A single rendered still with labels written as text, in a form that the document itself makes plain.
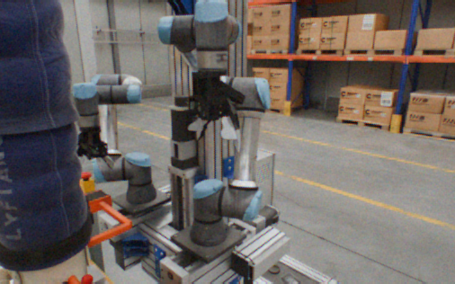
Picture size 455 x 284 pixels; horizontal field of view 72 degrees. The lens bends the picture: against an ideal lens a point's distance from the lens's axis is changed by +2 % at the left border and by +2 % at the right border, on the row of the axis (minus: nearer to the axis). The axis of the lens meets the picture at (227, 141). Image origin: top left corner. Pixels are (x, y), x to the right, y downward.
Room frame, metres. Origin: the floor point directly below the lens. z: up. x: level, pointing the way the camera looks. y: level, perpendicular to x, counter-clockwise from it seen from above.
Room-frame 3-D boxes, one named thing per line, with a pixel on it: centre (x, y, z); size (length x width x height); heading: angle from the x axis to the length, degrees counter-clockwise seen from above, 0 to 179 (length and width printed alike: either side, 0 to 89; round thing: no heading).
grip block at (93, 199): (1.13, 0.53, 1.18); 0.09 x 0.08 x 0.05; 136
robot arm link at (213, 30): (0.78, 0.04, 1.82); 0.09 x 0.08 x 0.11; 163
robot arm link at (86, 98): (1.12, 0.51, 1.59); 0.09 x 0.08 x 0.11; 12
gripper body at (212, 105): (0.77, 0.04, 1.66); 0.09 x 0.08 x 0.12; 137
